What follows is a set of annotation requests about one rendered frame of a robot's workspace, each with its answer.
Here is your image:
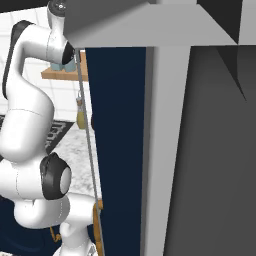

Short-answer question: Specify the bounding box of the orange cabinet handle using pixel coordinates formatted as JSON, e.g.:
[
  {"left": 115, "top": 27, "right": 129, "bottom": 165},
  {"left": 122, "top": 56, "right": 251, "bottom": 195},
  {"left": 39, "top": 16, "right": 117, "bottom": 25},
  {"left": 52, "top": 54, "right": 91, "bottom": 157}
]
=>
[
  {"left": 48, "top": 225, "right": 63, "bottom": 243},
  {"left": 92, "top": 199, "right": 104, "bottom": 255}
]

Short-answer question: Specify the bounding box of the pale blue jar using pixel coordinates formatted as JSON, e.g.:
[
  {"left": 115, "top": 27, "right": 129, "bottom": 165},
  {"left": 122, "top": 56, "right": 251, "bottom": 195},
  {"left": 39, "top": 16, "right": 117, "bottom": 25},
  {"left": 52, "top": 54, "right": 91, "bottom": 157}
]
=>
[
  {"left": 49, "top": 61, "right": 64, "bottom": 72},
  {"left": 63, "top": 58, "right": 77, "bottom": 73}
]

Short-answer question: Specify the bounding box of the thin grey door edge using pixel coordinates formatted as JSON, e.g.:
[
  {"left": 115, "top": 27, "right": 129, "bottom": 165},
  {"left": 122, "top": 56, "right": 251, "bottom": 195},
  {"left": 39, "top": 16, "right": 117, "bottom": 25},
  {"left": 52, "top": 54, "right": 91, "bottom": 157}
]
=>
[{"left": 73, "top": 48, "right": 106, "bottom": 256}]

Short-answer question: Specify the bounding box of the grey open cabinet door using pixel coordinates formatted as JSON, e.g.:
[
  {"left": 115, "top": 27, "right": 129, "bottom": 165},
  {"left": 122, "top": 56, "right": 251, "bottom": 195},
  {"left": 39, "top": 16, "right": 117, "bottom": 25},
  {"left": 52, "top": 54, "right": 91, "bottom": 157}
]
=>
[{"left": 64, "top": 0, "right": 242, "bottom": 50}]

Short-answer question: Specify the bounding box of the navy base cabinet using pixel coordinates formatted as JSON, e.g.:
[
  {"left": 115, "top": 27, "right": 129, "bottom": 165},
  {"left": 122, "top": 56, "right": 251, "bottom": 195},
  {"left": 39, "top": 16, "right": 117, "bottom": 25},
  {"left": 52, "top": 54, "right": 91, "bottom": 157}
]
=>
[{"left": 0, "top": 195, "right": 65, "bottom": 256}]

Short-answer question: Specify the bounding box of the yellow hanging utensil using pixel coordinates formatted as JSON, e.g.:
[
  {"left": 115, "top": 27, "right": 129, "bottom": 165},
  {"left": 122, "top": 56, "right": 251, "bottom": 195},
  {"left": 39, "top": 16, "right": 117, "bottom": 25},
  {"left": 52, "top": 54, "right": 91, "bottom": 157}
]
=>
[{"left": 75, "top": 88, "right": 87, "bottom": 130}]

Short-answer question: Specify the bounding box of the navy blue cabinet panel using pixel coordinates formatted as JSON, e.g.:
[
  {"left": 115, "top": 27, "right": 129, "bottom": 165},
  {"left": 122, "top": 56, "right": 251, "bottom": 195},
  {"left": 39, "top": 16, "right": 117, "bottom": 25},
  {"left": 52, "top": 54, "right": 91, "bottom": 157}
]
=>
[{"left": 84, "top": 46, "right": 148, "bottom": 256}]

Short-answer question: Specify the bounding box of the wooden wall shelf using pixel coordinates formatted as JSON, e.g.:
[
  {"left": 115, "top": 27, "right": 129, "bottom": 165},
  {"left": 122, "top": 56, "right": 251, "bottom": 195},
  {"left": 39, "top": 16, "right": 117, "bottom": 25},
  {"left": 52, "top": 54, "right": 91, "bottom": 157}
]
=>
[{"left": 41, "top": 50, "right": 90, "bottom": 83}]

